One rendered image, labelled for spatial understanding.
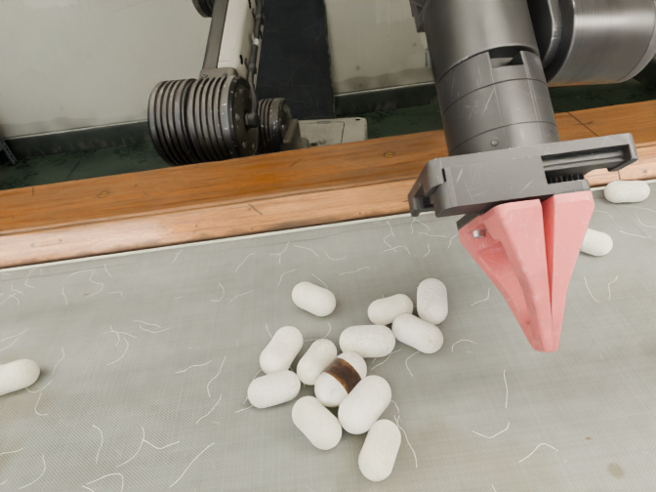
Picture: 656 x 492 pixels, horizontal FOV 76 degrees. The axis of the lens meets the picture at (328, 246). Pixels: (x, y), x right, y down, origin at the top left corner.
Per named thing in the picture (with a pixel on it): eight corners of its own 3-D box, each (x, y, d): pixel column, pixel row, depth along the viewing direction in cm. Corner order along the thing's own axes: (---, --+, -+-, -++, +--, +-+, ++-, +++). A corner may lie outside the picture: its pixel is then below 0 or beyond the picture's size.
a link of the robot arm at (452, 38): (407, 24, 28) (441, -52, 22) (504, 21, 29) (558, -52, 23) (426, 121, 27) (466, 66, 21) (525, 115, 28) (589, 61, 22)
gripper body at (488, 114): (647, 167, 20) (609, 28, 21) (434, 195, 20) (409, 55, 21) (571, 204, 26) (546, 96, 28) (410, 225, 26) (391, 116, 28)
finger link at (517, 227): (692, 342, 18) (636, 142, 20) (530, 364, 18) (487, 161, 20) (596, 336, 25) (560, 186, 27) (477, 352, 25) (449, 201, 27)
